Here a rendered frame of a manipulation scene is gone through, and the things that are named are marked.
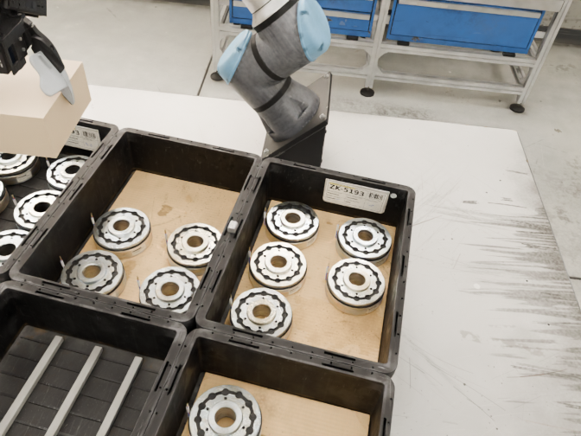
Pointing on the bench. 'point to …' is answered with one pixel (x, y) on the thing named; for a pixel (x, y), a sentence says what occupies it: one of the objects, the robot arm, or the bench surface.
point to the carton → (39, 112)
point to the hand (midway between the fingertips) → (29, 96)
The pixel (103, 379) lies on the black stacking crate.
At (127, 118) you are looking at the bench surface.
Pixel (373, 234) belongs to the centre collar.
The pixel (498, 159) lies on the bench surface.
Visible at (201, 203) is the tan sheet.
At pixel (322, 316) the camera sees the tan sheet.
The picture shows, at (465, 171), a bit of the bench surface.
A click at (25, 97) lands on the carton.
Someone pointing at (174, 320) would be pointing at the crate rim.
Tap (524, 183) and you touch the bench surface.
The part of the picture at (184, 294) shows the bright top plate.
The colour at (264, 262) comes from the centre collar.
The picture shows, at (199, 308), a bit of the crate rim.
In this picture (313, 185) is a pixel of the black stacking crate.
